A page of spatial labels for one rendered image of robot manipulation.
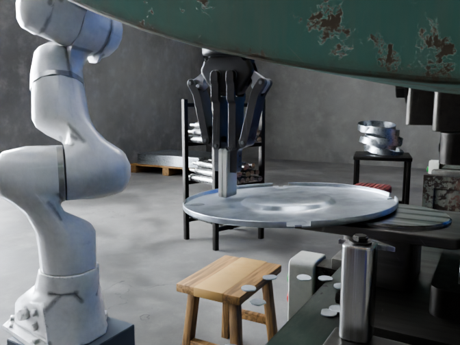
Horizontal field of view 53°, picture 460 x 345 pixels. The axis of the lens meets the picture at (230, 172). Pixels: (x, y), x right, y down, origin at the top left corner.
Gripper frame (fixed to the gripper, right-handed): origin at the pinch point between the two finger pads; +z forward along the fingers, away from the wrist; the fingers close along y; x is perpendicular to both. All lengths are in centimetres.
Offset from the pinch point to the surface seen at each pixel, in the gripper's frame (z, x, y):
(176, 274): 84, -138, 112
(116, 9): -13, 47, -23
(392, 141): 18, -290, 32
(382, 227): 3.5, 5.8, -23.6
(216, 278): 49, -70, 45
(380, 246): 2.9, 15.0, -25.3
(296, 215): 3.2, 7.3, -13.7
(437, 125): -8.1, 7.0, -28.5
